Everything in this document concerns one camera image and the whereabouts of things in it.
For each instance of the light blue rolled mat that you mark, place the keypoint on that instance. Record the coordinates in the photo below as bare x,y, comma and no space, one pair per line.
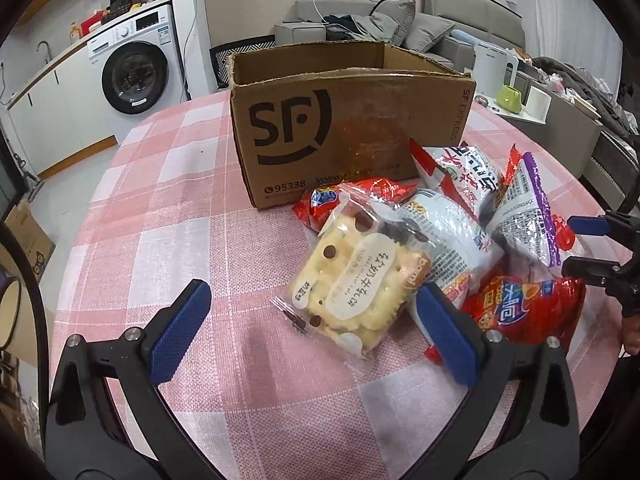
462,36

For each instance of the person's right hand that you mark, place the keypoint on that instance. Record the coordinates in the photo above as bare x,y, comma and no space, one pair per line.
631,332

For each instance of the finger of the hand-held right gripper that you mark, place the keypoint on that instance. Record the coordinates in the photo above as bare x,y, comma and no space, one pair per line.
587,225
595,267

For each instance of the clear cheese biscuit packet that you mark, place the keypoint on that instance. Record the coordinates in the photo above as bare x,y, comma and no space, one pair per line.
350,270

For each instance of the red cone snack packet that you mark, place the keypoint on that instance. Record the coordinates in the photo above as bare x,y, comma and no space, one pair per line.
525,310

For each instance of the brown cardboard box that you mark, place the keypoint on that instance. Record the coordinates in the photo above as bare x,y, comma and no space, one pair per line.
350,135

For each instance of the red box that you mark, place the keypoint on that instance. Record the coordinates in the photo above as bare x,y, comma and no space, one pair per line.
92,21

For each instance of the yellow bottle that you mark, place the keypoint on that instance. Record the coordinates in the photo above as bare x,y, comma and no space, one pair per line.
74,34

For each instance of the white kitchen counter cabinet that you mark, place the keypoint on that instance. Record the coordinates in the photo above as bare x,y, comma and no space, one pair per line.
65,110

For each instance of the round cream black-rimmed tray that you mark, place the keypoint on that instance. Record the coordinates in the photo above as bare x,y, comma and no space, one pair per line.
9,315

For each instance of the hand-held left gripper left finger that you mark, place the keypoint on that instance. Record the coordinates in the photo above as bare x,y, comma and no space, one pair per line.
181,327

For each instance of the black pressure cooker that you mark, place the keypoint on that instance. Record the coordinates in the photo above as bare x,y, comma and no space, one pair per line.
125,4

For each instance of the metal faucet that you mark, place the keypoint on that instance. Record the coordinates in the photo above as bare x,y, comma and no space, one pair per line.
45,50

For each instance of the purple silver snack packet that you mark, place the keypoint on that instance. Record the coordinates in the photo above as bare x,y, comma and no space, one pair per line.
525,210

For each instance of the white washing machine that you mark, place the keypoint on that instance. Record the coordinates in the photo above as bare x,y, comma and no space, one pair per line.
150,30

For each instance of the white red noodle snack packet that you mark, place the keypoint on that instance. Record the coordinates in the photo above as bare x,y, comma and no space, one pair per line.
465,170

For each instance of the pile of clothes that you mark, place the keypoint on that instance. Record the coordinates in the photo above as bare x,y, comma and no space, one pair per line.
350,27

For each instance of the small red cookie packet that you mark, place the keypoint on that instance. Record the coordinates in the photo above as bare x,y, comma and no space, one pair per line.
385,191

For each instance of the white kettle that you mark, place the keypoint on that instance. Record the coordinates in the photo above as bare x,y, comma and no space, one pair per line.
490,67

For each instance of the black white patterned box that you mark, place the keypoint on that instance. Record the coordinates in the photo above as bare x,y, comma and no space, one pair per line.
222,67

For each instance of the green container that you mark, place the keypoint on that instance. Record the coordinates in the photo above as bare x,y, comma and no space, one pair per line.
509,99

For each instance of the grey jacket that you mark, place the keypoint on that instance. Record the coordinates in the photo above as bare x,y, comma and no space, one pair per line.
590,85

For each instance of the pink checkered tablecloth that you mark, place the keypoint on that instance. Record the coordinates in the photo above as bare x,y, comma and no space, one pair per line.
175,210

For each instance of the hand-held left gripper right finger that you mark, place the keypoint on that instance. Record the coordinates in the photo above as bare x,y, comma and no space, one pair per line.
445,332

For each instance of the grey sofa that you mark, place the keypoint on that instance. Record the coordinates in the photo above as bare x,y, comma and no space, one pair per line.
465,15

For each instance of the printed cardboard floor box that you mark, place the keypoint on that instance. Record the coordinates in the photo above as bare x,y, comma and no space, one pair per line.
25,240

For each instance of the silver white snack packet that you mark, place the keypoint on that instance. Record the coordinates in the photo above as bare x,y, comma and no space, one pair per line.
450,240

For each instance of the grey cushion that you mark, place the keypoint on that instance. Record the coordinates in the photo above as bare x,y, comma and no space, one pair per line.
430,32
395,22

